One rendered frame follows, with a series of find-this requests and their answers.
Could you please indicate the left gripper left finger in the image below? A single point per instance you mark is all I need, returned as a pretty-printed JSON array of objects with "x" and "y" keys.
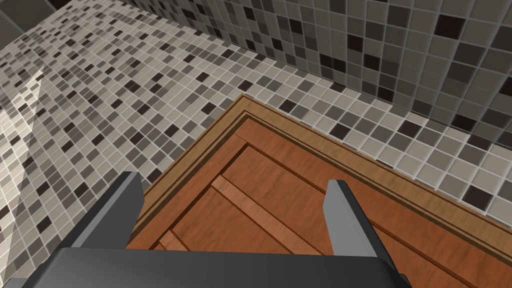
[{"x": 108, "y": 216}]

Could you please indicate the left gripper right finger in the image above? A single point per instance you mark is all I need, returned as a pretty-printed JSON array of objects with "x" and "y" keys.
[{"x": 350, "y": 224}]

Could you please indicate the brown wooden door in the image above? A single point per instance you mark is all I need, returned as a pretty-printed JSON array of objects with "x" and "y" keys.
[{"x": 280, "y": 192}]

